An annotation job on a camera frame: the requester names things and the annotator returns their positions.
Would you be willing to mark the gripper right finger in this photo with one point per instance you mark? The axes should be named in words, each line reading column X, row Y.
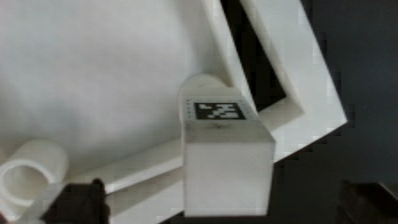
column 367, row 203

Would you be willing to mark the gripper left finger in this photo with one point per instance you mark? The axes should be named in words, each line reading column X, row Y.
column 79, row 207

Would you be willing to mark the white table leg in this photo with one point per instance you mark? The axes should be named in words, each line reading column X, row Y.
column 228, row 151

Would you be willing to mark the white square table top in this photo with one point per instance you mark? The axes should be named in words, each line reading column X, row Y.
column 99, row 56

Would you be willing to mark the white U-shaped fence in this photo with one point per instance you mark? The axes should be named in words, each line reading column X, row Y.
column 301, row 118

